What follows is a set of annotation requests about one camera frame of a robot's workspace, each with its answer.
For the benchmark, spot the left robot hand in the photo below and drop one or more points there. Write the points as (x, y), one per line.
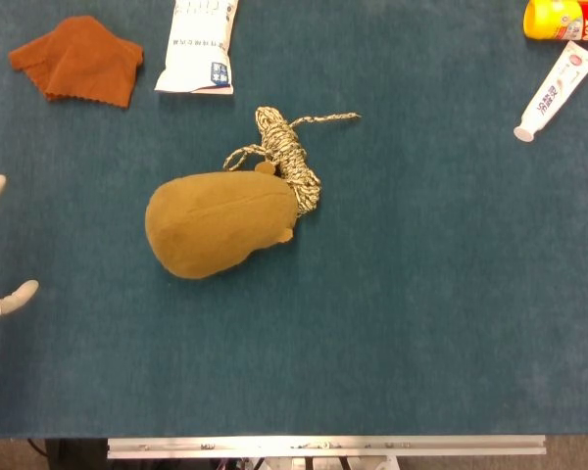
(14, 298)

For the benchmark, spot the brown plush toy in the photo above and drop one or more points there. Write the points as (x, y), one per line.
(215, 222)

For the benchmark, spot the orange-brown cloth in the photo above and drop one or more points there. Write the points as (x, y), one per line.
(81, 59)

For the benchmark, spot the white snack bag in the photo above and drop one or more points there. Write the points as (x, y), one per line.
(201, 49)

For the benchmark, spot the white toothpaste tube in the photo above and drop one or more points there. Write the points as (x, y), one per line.
(558, 90)

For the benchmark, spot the yellow bottle with red label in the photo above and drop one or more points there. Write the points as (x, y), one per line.
(563, 19)

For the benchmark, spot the aluminium frame rail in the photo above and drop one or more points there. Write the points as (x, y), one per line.
(323, 446)

